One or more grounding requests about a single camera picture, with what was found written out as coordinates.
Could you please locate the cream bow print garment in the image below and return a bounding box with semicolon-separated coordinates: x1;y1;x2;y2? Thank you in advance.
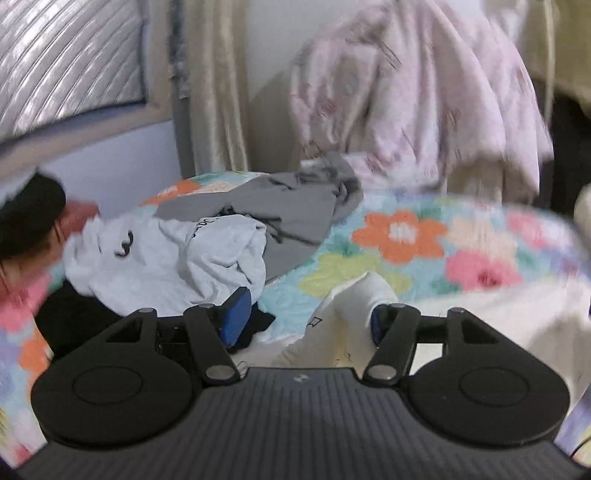
271;272;590;403

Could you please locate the floral quilted bedspread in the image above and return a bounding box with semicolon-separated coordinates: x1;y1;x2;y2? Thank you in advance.
0;171;591;467

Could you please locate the light grey sweatshirt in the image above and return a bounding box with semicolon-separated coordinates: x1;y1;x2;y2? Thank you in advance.
62;214;266;316

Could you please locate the grey t-shirt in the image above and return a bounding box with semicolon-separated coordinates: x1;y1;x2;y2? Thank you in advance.
155;152;363;281

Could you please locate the black garment on bed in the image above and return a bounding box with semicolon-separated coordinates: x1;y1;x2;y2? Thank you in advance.
34;281;276;361

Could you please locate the black folded garment on suitcase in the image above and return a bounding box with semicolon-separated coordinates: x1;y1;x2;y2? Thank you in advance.
1;172;66;259

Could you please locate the pink bear print blanket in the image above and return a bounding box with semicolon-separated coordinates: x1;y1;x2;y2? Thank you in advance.
290;1;553;203

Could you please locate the beige curtain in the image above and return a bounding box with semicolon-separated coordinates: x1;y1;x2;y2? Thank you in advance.
183;1;249;173

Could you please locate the silver quilted window cover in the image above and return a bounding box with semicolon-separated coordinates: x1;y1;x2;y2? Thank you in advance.
1;0;145;142

